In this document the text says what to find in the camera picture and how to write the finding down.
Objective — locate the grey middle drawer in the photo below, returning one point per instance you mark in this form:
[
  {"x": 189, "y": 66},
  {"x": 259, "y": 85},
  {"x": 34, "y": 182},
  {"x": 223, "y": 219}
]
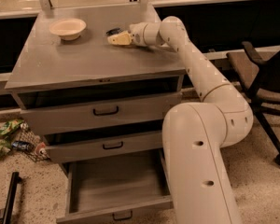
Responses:
[{"x": 92, "y": 149}]

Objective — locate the black office chair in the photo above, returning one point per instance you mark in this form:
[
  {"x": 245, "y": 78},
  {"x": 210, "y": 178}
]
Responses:
[{"x": 259, "y": 76}]

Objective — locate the black bottom drawer handle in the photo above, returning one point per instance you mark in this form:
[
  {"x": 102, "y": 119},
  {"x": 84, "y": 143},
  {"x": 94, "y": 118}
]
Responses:
[{"x": 121, "y": 216}]

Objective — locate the black middle drawer handle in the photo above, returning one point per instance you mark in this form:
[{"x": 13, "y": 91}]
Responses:
[{"x": 113, "y": 145}]

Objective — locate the grey top drawer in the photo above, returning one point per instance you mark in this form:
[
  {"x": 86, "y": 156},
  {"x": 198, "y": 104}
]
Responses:
[{"x": 79, "y": 117}]

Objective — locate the white paper bowl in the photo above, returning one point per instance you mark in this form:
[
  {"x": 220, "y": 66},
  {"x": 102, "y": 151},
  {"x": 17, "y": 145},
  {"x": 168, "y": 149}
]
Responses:
[{"x": 68, "y": 29}]

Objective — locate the grey drawer cabinet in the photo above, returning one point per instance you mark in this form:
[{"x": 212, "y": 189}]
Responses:
[{"x": 52, "y": 72}]

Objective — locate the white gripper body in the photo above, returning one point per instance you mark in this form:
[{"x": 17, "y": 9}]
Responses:
[{"x": 136, "y": 34}]

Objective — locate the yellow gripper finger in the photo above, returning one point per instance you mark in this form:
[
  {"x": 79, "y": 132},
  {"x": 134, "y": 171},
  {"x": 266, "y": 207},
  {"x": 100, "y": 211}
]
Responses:
[{"x": 120, "y": 39}]

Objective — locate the black metal stand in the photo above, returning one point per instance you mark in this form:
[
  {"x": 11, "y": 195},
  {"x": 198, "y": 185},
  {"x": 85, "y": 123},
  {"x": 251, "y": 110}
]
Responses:
[{"x": 14, "y": 182}]

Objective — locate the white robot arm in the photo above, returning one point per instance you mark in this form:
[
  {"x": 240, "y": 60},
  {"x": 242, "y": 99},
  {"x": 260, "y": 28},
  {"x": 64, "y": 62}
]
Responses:
[{"x": 194, "y": 133}]

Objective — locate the black drawer handle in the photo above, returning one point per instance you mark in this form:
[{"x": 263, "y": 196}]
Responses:
[
  {"x": 121, "y": 216},
  {"x": 113, "y": 145},
  {"x": 105, "y": 112}
]

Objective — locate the red white can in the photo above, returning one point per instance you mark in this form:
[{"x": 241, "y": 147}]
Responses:
[{"x": 40, "y": 149}]

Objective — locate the grey open bottom drawer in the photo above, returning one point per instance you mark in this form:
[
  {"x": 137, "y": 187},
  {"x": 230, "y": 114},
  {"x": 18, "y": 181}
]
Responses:
[{"x": 97, "y": 188}]

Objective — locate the green chip bag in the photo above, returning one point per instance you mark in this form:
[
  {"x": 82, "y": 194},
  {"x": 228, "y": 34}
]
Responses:
[{"x": 10, "y": 127}]

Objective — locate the black top drawer handle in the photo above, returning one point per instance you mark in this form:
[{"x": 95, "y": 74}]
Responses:
[{"x": 105, "y": 112}]

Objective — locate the blue soda can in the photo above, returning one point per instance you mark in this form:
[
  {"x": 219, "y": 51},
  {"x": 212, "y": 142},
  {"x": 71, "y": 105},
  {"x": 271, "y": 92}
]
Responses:
[{"x": 22, "y": 146}]

